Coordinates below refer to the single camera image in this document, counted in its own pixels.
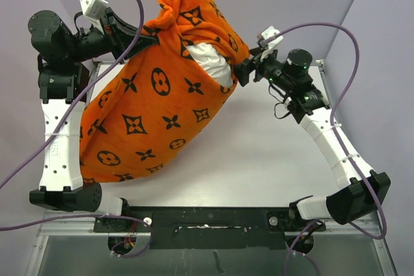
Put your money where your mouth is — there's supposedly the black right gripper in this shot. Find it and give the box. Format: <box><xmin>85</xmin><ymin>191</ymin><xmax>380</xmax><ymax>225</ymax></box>
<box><xmin>229</xmin><ymin>45</ymin><xmax>294</xmax><ymax>92</ymax></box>

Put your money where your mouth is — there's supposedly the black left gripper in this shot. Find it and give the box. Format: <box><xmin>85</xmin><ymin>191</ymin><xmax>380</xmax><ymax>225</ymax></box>
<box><xmin>65</xmin><ymin>8</ymin><xmax>156</xmax><ymax>65</ymax></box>

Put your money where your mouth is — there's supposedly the white pillow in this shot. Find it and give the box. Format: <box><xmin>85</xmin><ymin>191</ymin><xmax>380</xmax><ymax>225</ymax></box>
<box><xmin>186</xmin><ymin>43</ymin><xmax>233</xmax><ymax>87</ymax></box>

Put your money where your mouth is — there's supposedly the orange patterned plush pillowcase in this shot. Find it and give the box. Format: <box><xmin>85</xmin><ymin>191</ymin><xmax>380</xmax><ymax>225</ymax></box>
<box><xmin>80</xmin><ymin>0</ymin><xmax>249</xmax><ymax>184</ymax></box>

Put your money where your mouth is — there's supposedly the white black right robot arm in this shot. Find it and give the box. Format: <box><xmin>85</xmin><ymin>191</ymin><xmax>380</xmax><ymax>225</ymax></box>
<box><xmin>234</xmin><ymin>48</ymin><xmax>391</xmax><ymax>230</ymax></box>

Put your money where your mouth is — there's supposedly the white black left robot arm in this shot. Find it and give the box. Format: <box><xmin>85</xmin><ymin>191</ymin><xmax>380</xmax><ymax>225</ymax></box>
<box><xmin>28</xmin><ymin>8</ymin><xmax>157</xmax><ymax>231</ymax></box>

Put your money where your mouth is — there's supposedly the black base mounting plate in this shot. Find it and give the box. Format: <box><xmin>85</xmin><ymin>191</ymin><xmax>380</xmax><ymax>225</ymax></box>
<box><xmin>93</xmin><ymin>207</ymin><xmax>326</xmax><ymax>251</ymax></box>

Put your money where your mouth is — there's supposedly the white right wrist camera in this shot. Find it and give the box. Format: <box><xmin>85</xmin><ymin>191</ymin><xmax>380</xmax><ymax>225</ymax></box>
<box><xmin>257</xmin><ymin>26</ymin><xmax>283</xmax><ymax>63</ymax></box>

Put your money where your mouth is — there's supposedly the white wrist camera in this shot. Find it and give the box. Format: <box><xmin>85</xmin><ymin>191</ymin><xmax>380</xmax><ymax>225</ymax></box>
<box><xmin>80</xmin><ymin>0</ymin><xmax>109</xmax><ymax>33</ymax></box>
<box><xmin>257</xmin><ymin>26</ymin><xmax>283</xmax><ymax>63</ymax></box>

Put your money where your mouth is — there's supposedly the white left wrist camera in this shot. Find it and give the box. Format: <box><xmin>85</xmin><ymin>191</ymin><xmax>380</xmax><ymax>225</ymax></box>
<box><xmin>80</xmin><ymin>0</ymin><xmax>109</xmax><ymax>33</ymax></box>

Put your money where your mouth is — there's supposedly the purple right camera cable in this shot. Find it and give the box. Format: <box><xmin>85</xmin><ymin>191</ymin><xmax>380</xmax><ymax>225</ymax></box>
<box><xmin>268</xmin><ymin>22</ymin><xmax>388</xmax><ymax>276</ymax></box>

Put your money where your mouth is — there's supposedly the aluminium frame rail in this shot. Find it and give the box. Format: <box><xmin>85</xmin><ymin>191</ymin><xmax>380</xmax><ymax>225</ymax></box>
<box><xmin>25</xmin><ymin>211</ymin><xmax>107</xmax><ymax>276</ymax></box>

